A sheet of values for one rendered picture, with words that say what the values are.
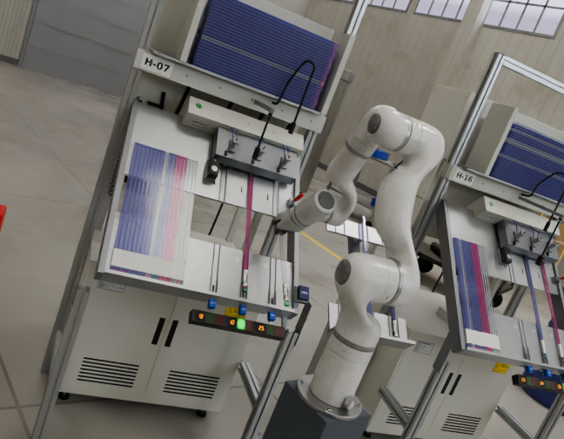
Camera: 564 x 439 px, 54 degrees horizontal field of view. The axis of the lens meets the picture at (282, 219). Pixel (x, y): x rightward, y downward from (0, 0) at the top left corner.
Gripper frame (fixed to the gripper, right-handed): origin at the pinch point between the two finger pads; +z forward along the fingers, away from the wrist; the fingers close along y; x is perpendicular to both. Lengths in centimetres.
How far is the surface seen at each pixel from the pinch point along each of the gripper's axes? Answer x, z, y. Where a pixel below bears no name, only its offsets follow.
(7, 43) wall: -607, 828, 149
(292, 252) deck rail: 5.4, 6.7, -8.3
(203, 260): 14.1, 4.8, 27.3
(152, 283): 25, 2, 45
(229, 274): 18.2, 4.1, 17.7
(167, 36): -73, 6, 46
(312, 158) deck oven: -297, 444, -280
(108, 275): 24, 4, 58
